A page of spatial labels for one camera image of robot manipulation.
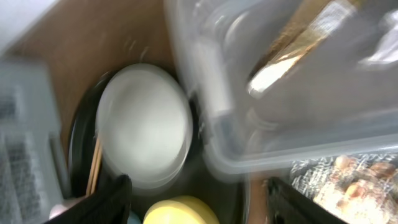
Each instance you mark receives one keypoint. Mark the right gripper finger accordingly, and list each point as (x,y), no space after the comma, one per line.
(109,205)

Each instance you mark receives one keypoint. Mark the gold foil wrapper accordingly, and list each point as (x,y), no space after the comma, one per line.
(312,23)

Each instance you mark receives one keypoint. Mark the pink cup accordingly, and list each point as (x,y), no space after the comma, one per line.
(64,206)

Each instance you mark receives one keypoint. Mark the white napkin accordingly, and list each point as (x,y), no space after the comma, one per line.
(386,51)

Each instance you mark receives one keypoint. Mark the grey dishwasher rack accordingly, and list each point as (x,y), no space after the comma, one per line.
(34,175)

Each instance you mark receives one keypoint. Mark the wooden chopstick upper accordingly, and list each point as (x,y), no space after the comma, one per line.
(90,179)

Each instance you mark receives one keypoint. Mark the wooden chopstick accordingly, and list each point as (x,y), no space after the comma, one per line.
(90,179)
(96,170)

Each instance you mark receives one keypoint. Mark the wooden chopstick lower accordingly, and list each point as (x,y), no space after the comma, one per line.
(96,170)

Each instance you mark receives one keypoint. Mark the yellow bowl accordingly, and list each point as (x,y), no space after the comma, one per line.
(180,210)

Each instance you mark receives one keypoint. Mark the grey round plate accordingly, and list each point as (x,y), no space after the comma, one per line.
(144,125)

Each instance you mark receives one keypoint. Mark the black rectangular tray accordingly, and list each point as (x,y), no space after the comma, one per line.
(285,205)

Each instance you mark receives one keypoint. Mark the clear plastic bin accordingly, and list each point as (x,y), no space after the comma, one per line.
(329,104)

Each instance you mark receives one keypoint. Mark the food scraps pile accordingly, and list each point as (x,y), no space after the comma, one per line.
(356,189)

